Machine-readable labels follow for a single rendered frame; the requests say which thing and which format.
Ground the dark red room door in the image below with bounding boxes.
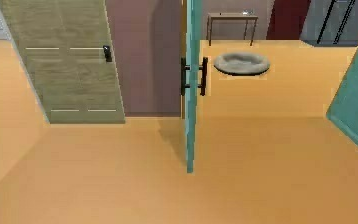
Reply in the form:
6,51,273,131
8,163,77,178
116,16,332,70
265,0,312,41

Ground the olive green room door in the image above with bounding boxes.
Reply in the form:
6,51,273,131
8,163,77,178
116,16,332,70
0,0,126,125

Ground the brown side table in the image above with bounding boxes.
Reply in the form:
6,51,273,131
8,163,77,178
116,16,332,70
206,12,259,47

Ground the teal room door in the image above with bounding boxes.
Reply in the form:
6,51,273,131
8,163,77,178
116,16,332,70
185,0,204,174
325,24,358,157

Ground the black door lever handle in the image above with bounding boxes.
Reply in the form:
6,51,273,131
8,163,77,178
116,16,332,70
102,45,113,63

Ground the grey round floor cushion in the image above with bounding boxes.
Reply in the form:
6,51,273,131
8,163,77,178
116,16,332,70
213,51,271,77

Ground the black door bar handle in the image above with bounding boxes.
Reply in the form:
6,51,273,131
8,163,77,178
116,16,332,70
198,56,209,97
180,56,191,97

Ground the black leaning ladder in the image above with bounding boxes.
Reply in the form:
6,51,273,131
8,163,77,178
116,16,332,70
316,0,357,45

